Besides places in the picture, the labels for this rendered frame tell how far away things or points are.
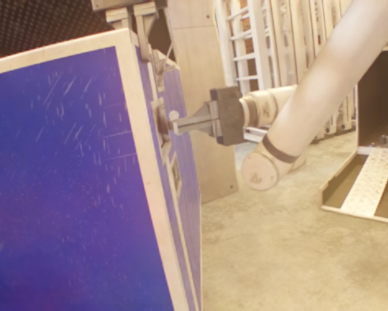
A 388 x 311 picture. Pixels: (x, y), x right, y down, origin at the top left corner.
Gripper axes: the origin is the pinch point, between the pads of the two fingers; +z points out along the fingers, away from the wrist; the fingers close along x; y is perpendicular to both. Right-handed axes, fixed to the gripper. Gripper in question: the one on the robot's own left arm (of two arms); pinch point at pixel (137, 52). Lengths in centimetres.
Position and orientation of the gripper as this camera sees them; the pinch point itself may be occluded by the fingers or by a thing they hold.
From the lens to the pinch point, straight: 52.1
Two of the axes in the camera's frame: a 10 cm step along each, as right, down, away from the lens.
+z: 1.5, 9.8, 0.9
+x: -9.9, 1.5, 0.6
